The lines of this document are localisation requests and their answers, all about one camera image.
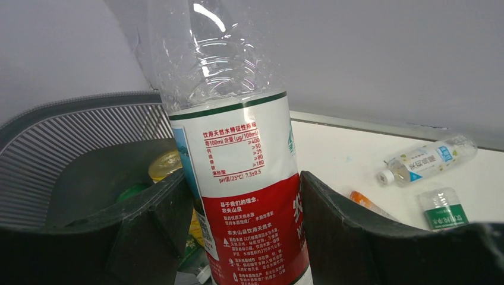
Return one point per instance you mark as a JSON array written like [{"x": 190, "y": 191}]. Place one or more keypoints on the yellow juice bottle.
[{"x": 165, "y": 165}]

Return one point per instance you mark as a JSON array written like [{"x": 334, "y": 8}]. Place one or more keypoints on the clear bottle red label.
[{"x": 227, "y": 106}]

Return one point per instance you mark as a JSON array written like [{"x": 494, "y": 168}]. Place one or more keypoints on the grey mesh waste bin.
[{"x": 65, "y": 160}]

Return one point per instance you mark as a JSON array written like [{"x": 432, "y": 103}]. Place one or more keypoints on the orange tinted bottle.
[{"x": 362, "y": 200}]

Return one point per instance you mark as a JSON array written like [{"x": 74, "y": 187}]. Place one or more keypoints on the clear bottle white blue label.
[{"x": 428, "y": 160}]

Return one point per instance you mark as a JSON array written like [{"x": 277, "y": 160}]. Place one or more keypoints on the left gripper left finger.
[{"x": 137, "y": 241}]

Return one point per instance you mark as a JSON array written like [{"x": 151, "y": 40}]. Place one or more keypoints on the green tinted bottle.
[{"x": 193, "y": 261}]

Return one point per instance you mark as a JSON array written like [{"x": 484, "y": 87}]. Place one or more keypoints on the clear bottle green white label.
[{"x": 442, "y": 209}]

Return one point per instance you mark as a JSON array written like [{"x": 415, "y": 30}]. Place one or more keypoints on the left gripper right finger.
[{"x": 349, "y": 244}]

